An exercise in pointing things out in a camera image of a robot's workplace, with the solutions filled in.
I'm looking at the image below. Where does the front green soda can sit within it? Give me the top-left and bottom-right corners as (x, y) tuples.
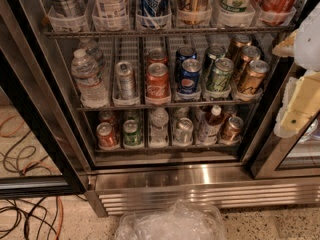
(206, 57), (234, 92)

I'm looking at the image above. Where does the clear plastic bag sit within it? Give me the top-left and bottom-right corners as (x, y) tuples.
(114, 200), (227, 240)

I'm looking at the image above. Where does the green soda can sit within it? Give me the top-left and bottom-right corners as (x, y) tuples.
(206, 57), (234, 92)
(202, 43), (226, 78)

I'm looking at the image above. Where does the bottom shelf red can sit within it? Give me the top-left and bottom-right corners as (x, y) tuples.
(96, 122), (118, 149)

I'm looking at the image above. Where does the red coca-cola can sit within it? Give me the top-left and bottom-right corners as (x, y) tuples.
(147, 47), (168, 66)
(146, 63), (169, 99)

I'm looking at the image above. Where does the top shelf red Coca-Cola bottle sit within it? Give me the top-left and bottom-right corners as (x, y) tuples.
(258, 0), (295, 26)

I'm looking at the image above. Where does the stainless steel fridge base grille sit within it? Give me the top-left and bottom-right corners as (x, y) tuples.
(85, 164), (320, 217)

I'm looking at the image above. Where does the rear green soda can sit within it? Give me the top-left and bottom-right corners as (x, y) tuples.
(202, 43), (226, 78)

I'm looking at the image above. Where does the bottom shelf brown bottle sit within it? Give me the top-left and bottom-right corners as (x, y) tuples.
(197, 105), (223, 145)

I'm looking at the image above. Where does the bottom shelf silver can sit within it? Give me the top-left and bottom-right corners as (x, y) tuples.
(173, 117), (193, 146)

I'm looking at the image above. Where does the front clear water bottle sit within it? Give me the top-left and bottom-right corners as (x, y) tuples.
(71, 49), (108, 108)

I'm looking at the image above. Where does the rear red Coca-Cola can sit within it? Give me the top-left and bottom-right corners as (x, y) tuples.
(147, 47), (168, 66)

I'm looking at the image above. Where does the blue pepsi can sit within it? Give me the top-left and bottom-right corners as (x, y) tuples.
(178, 58), (201, 94)
(175, 45), (197, 81)

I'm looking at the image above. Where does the left glass fridge door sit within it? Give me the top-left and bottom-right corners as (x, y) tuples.
(0, 0), (90, 198)

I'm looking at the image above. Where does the orange extension cable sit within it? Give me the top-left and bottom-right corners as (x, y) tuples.
(0, 113), (64, 240)

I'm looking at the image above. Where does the bottom shelf green can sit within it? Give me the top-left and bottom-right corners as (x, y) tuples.
(123, 120), (142, 147)

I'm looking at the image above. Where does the right glass fridge door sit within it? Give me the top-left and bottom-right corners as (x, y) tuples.
(242, 59), (320, 179)

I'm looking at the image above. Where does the clear water bottle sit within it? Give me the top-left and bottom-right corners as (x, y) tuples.
(78, 38), (105, 70)
(71, 49), (108, 108)

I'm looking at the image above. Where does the shelf brown bottle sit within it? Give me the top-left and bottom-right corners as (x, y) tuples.
(197, 105), (223, 145)
(177, 0), (211, 25)

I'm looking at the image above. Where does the glass fridge door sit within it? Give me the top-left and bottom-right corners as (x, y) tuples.
(242, 59), (320, 179)
(0, 0), (90, 198)

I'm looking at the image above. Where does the front blue Pepsi can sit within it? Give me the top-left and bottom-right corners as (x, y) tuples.
(178, 58), (201, 94)

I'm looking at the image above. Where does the front red Coca-Cola can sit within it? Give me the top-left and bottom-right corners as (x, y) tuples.
(146, 63), (169, 99)

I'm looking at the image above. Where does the top shelf brown bottle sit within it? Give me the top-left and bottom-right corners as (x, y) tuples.
(177, 0), (211, 25)

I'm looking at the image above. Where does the bottom shelf water bottle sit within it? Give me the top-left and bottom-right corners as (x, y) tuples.
(149, 108), (169, 148)

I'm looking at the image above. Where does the bottom shelf orange can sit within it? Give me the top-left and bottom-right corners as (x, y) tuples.
(220, 116), (244, 141)

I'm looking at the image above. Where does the black floor cable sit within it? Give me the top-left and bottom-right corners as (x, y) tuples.
(0, 130), (88, 240)

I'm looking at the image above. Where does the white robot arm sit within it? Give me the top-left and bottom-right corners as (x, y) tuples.
(272, 2), (320, 138)

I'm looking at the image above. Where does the top shelf blue can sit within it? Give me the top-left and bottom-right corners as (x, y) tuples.
(140, 0), (168, 29)

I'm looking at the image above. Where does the orange soda can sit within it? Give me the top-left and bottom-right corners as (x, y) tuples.
(226, 34), (252, 61)
(237, 59), (269, 95)
(233, 45), (261, 82)

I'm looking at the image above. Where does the top shelf white labelled bottle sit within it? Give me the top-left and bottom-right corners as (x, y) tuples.
(95, 0), (128, 31)

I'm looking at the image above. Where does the rear clear water bottle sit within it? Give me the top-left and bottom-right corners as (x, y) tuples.
(78, 38), (105, 70)

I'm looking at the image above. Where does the silver soda can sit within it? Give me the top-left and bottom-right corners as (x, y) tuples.
(115, 61), (136, 100)

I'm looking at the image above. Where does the rear blue Pepsi can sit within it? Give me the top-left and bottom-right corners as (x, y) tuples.
(175, 45), (197, 81)

